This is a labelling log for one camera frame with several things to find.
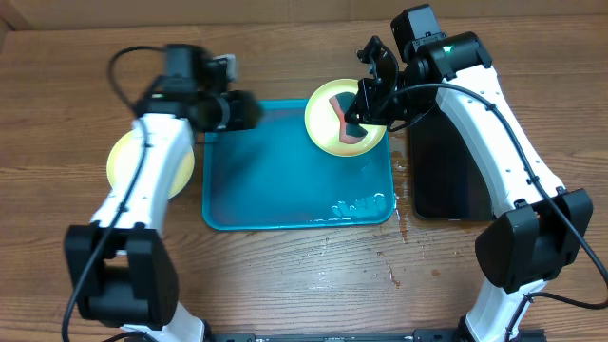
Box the pink green sponge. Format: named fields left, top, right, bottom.
left=329, top=92, right=368, bottom=144

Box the yellow-green plate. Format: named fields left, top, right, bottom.
left=106, top=130, right=195, bottom=199
left=304, top=79, right=386, bottom=157

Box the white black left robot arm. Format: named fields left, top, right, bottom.
left=61, top=44, right=262, bottom=341

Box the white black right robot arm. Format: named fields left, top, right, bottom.
left=341, top=4, right=593, bottom=341

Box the teal plastic tray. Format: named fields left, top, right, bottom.
left=202, top=100, right=396, bottom=231

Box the black plastic tray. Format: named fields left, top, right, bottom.
left=408, top=106, right=495, bottom=221

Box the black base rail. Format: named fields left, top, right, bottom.
left=123, top=327, right=546, bottom=342

